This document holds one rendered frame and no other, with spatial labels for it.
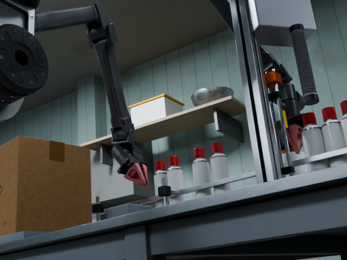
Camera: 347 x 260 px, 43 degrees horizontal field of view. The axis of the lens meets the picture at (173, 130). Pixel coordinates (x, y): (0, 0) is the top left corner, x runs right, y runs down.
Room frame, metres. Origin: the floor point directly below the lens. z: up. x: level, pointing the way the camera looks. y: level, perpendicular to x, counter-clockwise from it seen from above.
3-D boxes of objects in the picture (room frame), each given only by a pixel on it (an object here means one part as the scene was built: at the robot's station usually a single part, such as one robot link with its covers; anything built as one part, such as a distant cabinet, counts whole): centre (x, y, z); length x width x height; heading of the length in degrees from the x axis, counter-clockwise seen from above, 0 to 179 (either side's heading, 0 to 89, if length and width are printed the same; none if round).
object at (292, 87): (1.20, -0.34, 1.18); 0.07 x 0.06 x 0.07; 149
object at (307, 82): (0.99, -0.34, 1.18); 0.04 x 0.04 x 0.21
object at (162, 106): (4.36, 0.15, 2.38); 0.47 x 0.38 x 0.26; 58
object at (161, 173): (1.44, 0.05, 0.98); 0.05 x 0.05 x 0.20
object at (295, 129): (1.21, -0.33, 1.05); 0.07 x 0.07 x 0.09; 52
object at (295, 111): (1.20, -0.34, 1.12); 0.10 x 0.07 x 0.07; 52
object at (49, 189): (1.34, 0.46, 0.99); 0.30 x 0.24 x 0.27; 47
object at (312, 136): (1.10, -0.36, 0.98); 0.05 x 0.05 x 0.20
